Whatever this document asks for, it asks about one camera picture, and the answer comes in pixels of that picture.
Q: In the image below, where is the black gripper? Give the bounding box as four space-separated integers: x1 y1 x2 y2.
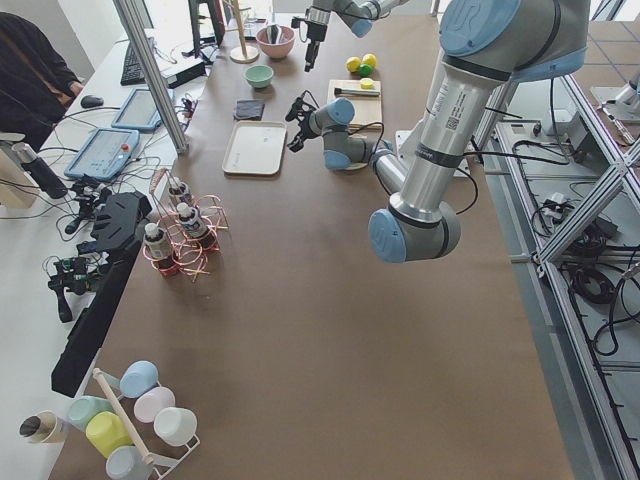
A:
303 17 328 72
285 92 320 153

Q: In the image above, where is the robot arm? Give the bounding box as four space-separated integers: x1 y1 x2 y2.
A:
285 0 590 263
299 0 405 72

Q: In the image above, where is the cream rabbit tray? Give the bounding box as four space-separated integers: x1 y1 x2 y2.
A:
222 120 287 176

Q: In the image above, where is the pink bowl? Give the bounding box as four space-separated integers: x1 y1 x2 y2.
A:
256 24 295 59

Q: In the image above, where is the yellow lemon front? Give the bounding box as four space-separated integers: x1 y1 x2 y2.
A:
345 56 362 73

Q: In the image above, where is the yellow lemon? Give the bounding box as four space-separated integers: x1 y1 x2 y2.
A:
362 53 378 69
345 56 362 73

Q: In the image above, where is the metal ice scoop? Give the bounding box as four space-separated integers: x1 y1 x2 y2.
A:
265 24 282 45

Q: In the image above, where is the metal cylinder muddler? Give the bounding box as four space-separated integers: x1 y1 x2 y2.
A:
333 87 365 96

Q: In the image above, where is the grey folded cloth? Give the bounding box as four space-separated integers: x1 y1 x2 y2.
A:
233 99 265 121

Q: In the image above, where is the green lime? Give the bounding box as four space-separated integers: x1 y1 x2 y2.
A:
357 64 373 77

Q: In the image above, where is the yellow lemon back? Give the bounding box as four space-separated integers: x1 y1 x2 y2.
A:
362 53 378 69

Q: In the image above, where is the green bowl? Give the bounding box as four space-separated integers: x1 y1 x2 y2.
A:
244 65 274 89

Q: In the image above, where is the half lemon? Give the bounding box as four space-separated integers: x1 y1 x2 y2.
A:
360 78 376 90

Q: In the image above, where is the wooden mug tree stand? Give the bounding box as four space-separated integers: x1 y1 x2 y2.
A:
223 0 260 64

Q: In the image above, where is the white round plate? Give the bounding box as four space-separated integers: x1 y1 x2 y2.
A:
344 163 369 172

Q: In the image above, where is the wooden cutting board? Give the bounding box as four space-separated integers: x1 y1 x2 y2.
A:
326 79 383 128

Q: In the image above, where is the tea bottle three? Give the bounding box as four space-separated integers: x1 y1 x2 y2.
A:
169 182 193 207

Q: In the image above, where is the tea bottle two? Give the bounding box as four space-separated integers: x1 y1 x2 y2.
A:
177 202 215 251

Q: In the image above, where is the blue teach pendant far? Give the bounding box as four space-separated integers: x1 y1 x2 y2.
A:
111 88 162 133

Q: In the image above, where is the blue teach pendant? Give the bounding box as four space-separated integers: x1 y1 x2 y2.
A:
111 88 162 133
64 128 140 181

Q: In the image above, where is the black keyboard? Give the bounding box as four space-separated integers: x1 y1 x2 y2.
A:
120 44 145 86

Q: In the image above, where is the tea bottle one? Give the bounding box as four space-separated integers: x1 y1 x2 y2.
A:
144 222 178 277

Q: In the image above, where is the blue teach pendant near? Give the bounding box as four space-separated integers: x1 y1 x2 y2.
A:
64 128 140 181

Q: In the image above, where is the black computer mouse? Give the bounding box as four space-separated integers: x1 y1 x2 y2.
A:
80 95 104 109

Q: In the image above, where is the black water bottle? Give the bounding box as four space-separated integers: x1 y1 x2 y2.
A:
11 142 68 199

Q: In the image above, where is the person in black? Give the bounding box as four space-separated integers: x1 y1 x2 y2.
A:
1 12 83 150

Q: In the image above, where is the light blue cup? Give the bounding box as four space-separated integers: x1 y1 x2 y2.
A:
120 360 159 399

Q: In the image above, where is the pink cup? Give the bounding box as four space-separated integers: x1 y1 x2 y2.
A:
133 386 175 423

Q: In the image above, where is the white cup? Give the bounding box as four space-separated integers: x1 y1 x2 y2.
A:
153 407 197 447

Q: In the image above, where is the mint green cup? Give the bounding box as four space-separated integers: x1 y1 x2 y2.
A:
66 395 113 432

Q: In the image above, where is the yellow cup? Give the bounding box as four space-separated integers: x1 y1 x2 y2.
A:
85 411 133 458

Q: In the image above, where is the copper wire bottle rack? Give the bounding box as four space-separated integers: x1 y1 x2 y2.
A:
143 167 229 281

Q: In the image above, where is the aluminium frame post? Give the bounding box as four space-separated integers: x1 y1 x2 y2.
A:
113 0 188 154

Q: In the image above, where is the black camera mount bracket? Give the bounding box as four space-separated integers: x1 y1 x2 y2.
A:
51 191 152 398

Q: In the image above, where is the white wire cup rack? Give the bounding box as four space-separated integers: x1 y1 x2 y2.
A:
92 368 201 479

